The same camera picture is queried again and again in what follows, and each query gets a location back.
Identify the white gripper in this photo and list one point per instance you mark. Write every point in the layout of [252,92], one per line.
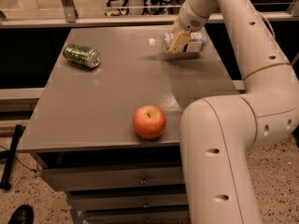
[189,20]

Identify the clear plastic water bottle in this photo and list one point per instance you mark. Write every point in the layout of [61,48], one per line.
[175,43]

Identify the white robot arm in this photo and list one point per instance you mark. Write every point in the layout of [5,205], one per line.
[215,132]

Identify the black office chair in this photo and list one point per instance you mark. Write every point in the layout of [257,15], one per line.
[120,8]

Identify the red apple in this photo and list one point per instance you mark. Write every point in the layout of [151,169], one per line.
[149,121]

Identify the green soda can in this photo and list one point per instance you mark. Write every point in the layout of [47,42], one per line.
[82,55]

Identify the grey metal railing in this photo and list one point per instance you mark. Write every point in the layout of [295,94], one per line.
[83,13]

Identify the grey drawer cabinet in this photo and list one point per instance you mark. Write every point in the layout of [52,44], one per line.
[82,133]

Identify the black stand leg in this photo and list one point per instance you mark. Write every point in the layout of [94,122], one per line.
[8,156]

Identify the black shoe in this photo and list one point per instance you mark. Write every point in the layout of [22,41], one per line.
[24,214]

